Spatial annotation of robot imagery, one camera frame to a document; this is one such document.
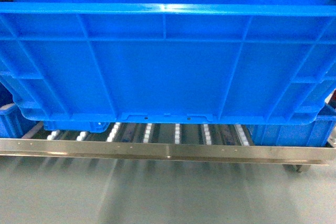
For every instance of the large blue plastic crate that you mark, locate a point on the large blue plastic crate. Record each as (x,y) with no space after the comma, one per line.
(169,61)

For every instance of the white roller track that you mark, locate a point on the white roller track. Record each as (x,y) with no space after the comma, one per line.
(177,134)

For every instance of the blue crate on right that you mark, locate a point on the blue crate on right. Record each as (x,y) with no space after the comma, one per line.
(314,134)

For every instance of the blue crate on left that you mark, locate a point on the blue crate on left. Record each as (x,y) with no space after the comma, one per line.
(13,124)

